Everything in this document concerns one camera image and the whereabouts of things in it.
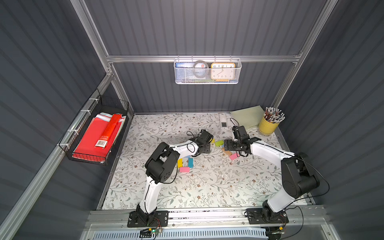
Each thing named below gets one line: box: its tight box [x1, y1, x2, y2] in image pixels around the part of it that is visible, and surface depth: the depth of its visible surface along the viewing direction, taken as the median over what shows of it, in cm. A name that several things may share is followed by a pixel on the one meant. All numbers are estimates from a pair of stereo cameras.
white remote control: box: [219, 113, 228, 131], surface depth 117 cm
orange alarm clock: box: [210, 62, 236, 81], surface depth 90 cm
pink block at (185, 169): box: [179, 167, 191, 173], surface depth 93 cm
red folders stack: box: [72, 112, 127, 163], surface depth 72 cm
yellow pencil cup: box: [259, 116, 280, 136], surface depth 101 cm
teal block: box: [188, 157, 194, 168], surface depth 96 cm
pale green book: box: [230, 105, 265, 130], surface depth 120 cm
